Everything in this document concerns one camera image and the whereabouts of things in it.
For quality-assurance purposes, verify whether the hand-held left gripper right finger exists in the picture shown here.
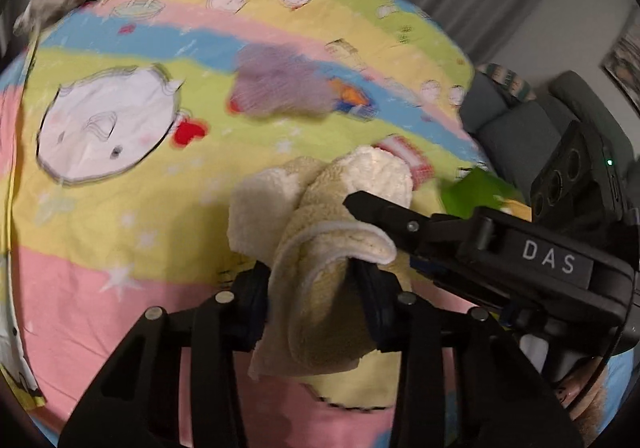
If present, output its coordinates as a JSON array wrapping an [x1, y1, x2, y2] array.
[[350, 260, 586, 448]]

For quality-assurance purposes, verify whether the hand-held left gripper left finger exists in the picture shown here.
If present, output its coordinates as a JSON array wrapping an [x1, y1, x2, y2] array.
[[57, 263, 273, 448]]

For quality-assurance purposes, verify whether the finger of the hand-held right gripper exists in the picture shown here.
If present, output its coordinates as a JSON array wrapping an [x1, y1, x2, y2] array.
[[344, 191, 481, 269], [407, 255, 511, 314]]

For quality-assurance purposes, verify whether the cream fleece cloth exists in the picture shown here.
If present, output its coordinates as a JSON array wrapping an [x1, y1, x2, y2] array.
[[227, 145, 416, 381]]

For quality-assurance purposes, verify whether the green box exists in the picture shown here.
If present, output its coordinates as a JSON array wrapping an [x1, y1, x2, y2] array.
[[439, 168, 526, 219]]

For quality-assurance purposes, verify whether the person's right hand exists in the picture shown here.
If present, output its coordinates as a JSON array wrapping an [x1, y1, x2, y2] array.
[[555, 363, 616, 435]]

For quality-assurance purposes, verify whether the red white small pack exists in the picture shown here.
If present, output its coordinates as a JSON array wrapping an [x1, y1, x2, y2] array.
[[375, 134, 436, 189]]

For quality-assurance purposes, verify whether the cartoon printed blanket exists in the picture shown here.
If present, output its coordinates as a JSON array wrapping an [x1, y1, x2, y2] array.
[[0, 0, 493, 448]]

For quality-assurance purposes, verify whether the patterned pillow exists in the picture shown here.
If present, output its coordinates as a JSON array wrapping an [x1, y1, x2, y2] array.
[[480, 62, 533, 101]]

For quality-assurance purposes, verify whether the purple grey towel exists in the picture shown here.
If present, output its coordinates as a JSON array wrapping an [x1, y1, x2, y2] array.
[[227, 44, 346, 121]]

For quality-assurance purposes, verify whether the wall poster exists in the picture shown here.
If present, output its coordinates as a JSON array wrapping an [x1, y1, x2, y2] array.
[[602, 23, 640, 109]]

